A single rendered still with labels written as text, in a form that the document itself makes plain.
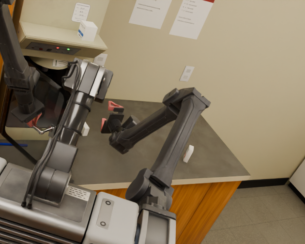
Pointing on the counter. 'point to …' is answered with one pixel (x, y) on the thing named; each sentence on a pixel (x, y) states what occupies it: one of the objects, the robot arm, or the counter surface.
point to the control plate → (52, 48)
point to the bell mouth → (57, 65)
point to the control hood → (59, 38)
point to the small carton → (87, 31)
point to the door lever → (41, 129)
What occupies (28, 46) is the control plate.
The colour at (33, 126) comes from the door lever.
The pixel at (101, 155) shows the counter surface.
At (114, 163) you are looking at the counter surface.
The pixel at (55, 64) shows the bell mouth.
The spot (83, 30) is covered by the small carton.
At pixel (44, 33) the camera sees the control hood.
